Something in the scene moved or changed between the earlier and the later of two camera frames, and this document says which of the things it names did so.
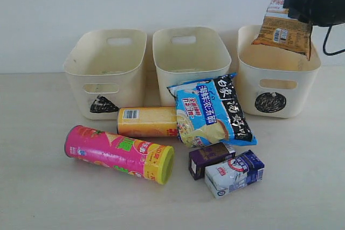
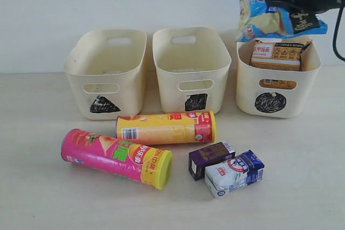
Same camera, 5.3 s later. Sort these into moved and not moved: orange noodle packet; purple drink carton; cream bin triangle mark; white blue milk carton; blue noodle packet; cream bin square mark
Moved: orange noodle packet; blue noodle packet
Not moved: cream bin square mark; white blue milk carton; purple drink carton; cream bin triangle mark
